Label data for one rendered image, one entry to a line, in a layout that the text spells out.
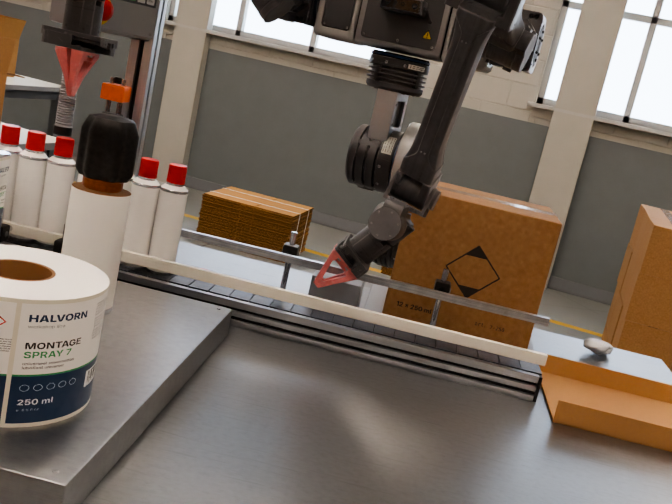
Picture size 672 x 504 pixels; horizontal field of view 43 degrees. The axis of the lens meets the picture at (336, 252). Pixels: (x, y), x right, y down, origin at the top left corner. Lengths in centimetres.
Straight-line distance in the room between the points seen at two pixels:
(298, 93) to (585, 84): 227
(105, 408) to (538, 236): 96
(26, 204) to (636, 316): 345
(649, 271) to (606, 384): 279
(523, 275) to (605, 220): 504
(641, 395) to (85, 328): 114
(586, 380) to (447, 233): 39
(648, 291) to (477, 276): 287
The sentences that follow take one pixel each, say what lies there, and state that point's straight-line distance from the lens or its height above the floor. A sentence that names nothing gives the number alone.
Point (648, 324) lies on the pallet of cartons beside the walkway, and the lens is 458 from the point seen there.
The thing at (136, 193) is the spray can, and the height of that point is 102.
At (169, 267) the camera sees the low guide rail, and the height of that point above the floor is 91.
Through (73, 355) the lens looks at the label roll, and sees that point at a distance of 99.
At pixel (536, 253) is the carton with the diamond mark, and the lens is 172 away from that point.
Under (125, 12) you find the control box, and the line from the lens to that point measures 168.
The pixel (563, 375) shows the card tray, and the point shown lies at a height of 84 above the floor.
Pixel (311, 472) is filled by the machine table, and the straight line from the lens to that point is 110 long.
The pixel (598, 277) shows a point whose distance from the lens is 681.
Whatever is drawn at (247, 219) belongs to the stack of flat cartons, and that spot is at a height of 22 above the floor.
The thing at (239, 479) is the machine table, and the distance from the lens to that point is 105.
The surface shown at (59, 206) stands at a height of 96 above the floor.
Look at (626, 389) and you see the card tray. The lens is 177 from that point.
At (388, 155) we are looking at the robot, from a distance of 190.
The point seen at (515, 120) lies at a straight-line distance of 674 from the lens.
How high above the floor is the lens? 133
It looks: 12 degrees down
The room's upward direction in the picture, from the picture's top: 13 degrees clockwise
